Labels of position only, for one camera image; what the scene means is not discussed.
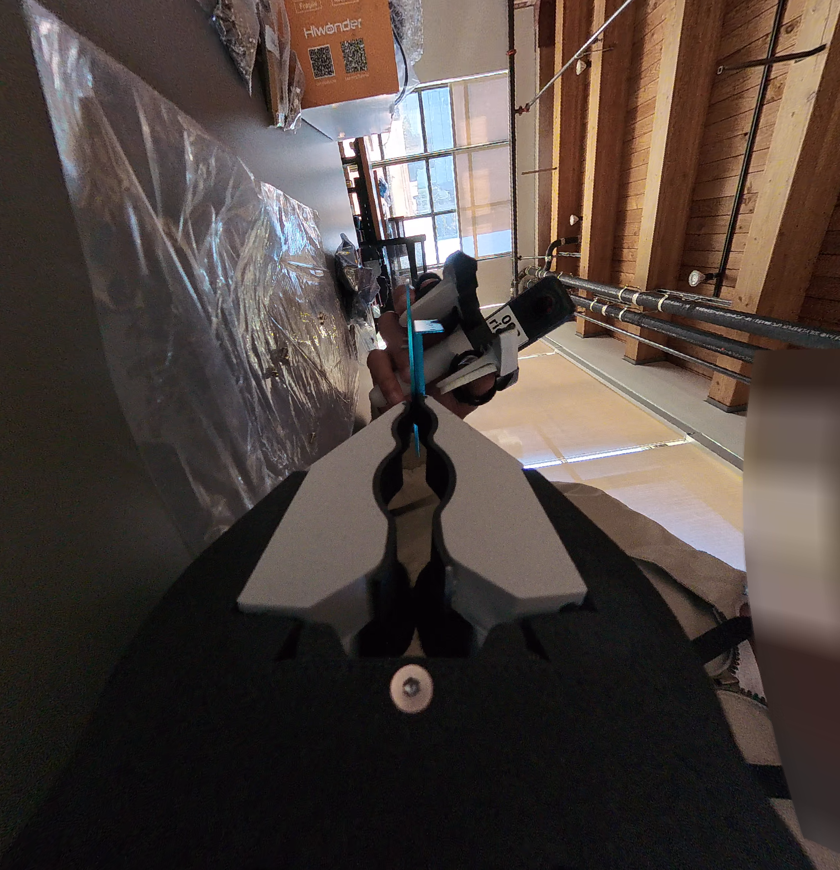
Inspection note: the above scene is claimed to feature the clear plastic bag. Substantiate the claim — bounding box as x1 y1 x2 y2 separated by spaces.
22 0 379 545

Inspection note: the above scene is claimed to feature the orange cardboard box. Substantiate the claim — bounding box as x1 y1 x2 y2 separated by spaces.
284 0 402 140

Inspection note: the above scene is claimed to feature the blue round metal plate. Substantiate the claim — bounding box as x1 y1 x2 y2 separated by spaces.
405 284 426 458

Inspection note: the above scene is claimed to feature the grid pane window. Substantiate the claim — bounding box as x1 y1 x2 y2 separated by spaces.
366 71 512 262

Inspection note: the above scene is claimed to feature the bubble wrap bag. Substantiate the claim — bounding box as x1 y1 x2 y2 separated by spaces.
389 0 422 69

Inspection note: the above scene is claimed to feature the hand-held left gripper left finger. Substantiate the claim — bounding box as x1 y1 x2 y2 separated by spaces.
237 401 402 643

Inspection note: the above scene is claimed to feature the crumpled dark plastic bag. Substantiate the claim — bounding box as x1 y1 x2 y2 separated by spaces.
335 234 381 320

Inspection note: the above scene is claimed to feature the black table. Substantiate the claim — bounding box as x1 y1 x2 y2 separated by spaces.
376 234 428 280

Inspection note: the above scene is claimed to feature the pile of small hardware bags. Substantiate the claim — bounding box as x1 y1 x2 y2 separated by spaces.
212 0 305 130

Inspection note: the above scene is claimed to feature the black insulated pipe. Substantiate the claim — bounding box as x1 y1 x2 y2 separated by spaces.
525 268 840 351
570 295 761 363

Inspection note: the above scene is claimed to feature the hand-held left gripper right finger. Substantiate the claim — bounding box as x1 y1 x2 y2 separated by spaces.
420 397 589 643

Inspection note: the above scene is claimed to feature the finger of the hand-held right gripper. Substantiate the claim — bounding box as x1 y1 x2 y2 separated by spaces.
410 279 463 329
423 332 477 375

